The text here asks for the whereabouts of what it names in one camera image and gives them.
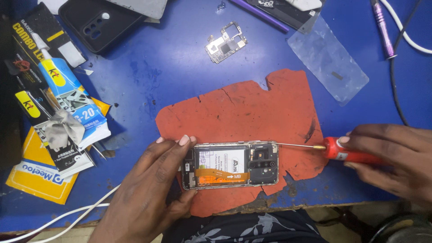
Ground person's right hand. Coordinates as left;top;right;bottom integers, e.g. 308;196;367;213
338;124;432;207

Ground person's left hand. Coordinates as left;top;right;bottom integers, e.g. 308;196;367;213
88;135;198;243

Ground red handled screwdriver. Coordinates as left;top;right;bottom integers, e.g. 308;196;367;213
277;137;387;167

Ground smartphone without back cover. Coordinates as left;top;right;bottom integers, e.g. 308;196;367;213
181;141;279;190

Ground metal tweezers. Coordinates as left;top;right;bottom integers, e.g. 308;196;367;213
88;142;107;167

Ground black round stool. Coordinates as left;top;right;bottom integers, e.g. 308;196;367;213
369;212;432;243

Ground black adhesive glue tube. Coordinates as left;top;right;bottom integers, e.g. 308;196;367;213
15;89;95;179

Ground dark floral clothing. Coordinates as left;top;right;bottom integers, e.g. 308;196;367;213
162;209;329;243

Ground yellow packet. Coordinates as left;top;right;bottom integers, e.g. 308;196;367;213
6;97;112;205

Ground clear plastic film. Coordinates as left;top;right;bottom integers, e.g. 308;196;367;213
288;15;370;107

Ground blue adhesive glue tube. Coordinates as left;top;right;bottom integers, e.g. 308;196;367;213
31;33;111;151

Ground purple metal pen tool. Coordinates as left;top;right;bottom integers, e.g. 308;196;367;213
371;0;397;60

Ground torn orange silicone work mat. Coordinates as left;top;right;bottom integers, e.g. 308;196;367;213
155;69;329;218

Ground smartphone circuit board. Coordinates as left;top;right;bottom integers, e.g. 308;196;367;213
205;21;249;64

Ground black phone case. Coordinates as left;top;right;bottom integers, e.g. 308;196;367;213
58;0;146;55

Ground black phone screen panel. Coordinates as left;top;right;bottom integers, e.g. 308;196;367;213
246;0;325;34

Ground black and yellow display box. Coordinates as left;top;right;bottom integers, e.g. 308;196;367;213
11;3;89;102

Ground purple plastic pry stick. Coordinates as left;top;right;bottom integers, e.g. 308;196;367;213
229;0;290;34

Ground white cable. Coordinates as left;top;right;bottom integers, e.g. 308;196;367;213
380;0;432;55
0;203;110;243
32;184;121;243

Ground black cable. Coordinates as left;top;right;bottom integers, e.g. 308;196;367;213
389;0;423;127

